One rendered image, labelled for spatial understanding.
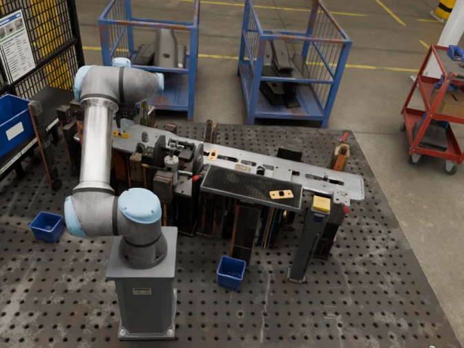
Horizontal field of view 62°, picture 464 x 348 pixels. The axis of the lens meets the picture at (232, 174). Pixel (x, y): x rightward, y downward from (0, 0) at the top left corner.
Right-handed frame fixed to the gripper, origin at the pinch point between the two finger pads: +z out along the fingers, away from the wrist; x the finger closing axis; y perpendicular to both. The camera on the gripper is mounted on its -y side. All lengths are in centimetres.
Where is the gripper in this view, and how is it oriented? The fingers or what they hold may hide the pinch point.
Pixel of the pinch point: (121, 130)
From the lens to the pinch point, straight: 194.6
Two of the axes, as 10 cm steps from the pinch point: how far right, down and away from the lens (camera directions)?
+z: -1.0, 8.2, 5.7
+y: 9.9, 1.5, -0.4
